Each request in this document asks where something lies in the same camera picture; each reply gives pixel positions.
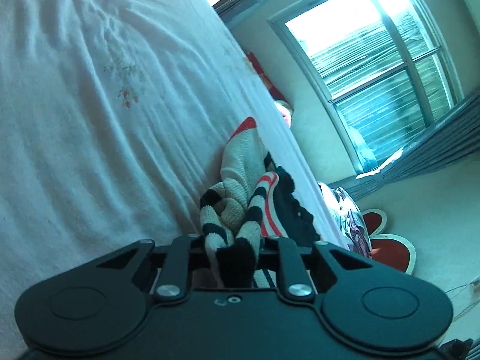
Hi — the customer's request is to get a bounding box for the striped knit sweater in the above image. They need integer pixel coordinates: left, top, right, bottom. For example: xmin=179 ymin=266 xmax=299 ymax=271
xmin=200 ymin=117 xmax=320 ymax=288

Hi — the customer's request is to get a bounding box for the red white headboard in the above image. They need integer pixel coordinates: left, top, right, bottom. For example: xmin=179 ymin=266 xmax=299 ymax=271
xmin=362 ymin=209 xmax=416 ymax=275

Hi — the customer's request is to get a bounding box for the floral bed sheet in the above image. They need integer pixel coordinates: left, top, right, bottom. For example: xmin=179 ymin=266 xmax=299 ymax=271
xmin=1 ymin=0 xmax=343 ymax=359

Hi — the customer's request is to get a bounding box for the blue right curtain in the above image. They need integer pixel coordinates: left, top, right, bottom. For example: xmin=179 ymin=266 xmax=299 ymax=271
xmin=330 ymin=89 xmax=479 ymax=200

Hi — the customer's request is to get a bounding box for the large window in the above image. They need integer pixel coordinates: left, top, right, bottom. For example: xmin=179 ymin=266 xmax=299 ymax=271
xmin=266 ymin=0 xmax=465 ymax=181

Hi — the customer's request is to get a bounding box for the hanging charger cable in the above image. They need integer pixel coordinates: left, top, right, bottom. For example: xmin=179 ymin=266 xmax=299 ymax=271
xmin=443 ymin=282 xmax=480 ymax=321

